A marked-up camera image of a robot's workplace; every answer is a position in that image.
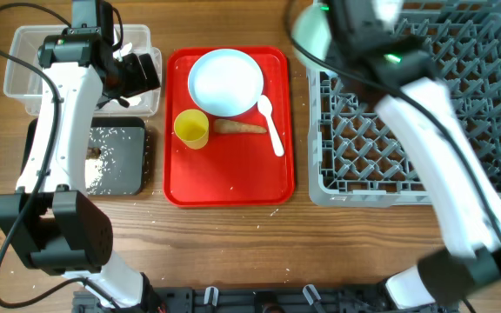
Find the carrot piece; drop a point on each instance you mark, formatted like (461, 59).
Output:
(224, 126)

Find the black plastic tray bin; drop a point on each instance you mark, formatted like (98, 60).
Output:
(122, 141)

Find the green bowl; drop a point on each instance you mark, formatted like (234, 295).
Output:
(311, 31)

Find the brown food scrap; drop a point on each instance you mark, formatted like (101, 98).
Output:
(93, 153)

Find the yellow plastic cup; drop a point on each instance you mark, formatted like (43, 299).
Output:
(192, 127)

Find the white napkin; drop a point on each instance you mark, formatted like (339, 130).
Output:
(118, 53)

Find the white rice pile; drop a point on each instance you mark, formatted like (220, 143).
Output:
(94, 171)

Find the grey dishwasher rack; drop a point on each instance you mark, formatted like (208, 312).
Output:
(354, 159)

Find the white plastic spoon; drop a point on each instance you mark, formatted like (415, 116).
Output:
(266, 109)

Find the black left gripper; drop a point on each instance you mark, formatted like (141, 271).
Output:
(137, 83)

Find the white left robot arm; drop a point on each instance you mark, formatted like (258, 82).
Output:
(48, 220)

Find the light blue plate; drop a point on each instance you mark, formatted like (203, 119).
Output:
(225, 82)

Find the black mounting rail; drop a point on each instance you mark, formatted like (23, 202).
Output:
(305, 299)

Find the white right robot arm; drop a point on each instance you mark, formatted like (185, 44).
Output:
(416, 105)

